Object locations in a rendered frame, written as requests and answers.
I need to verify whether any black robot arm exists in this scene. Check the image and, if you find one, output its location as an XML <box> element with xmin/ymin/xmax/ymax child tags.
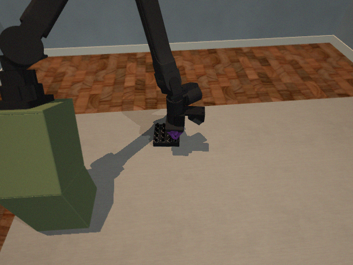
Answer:
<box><xmin>0</xmin><ymin>0</ymin><xmax>205</xmax><ymax>126</ymax></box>

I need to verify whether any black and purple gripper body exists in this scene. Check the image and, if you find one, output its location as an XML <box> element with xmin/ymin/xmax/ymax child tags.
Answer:
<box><xmin>165</xmin><ymin>110</ymin><xmax>184</xmax><ymax>133</ymax></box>

